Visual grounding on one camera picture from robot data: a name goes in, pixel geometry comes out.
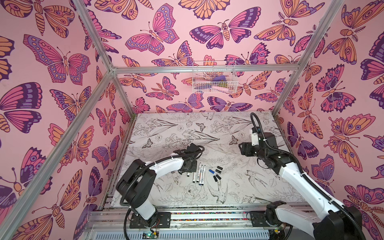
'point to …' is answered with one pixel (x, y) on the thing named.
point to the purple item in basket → (220, 78)
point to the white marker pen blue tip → (201, 173)
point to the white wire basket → (202, 82)
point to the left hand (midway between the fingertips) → (193, 166)
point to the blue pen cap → (211, 171)
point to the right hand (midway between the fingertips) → (245, 142)
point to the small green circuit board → (150, 236)
